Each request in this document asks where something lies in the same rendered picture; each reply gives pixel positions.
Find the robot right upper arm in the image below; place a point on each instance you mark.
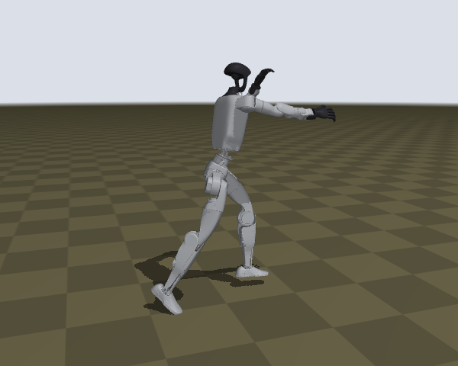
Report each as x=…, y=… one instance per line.
x=249, y=103

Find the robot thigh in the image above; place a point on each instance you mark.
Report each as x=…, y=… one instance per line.
x=213, y=209
x=237, y=192

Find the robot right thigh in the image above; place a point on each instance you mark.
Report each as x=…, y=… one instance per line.
x=213, y=209

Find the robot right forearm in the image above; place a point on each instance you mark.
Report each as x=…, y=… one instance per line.
x=291, y=112

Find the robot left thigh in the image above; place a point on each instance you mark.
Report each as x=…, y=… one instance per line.
x=237, y=192

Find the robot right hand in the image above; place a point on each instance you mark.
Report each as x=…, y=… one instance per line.
x=322, y=112

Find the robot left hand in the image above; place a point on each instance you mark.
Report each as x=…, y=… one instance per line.
x=258, y=80

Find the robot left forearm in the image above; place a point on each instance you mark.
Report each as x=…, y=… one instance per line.
x=255, y=93

